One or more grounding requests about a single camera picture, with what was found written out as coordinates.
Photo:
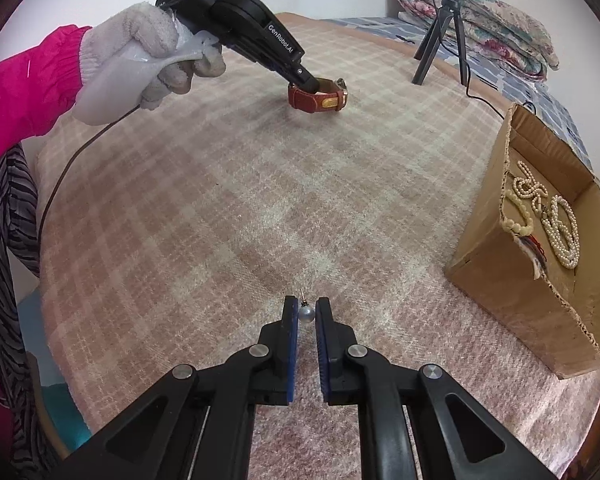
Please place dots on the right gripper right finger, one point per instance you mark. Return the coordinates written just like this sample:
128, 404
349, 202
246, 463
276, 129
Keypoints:
333, 341

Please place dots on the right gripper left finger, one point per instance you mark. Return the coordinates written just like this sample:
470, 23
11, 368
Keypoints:
275, 378

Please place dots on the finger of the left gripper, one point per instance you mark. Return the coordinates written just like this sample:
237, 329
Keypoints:
302, 79

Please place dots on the red leather wrist watch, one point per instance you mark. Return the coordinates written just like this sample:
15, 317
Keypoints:
331, 96

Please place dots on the cream bead bracelet green pendant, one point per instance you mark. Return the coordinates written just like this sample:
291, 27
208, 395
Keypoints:
523, 229

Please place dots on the pink sleeve left forearm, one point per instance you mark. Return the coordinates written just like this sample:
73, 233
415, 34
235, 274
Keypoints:
39, 85

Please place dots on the white gloved left hand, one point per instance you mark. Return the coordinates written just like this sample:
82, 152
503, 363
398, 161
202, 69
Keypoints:
136, 59

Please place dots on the pink plaid blanket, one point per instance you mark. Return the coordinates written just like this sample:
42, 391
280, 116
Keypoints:
174, 236

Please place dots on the folded floral quilt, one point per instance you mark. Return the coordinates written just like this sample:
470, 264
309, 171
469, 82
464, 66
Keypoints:
502, 33

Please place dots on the brown cardboard box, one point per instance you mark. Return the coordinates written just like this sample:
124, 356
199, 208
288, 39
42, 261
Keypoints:
553, 310

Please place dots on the zebra striped clothing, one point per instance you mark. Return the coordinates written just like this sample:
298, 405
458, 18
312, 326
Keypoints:
25, 451

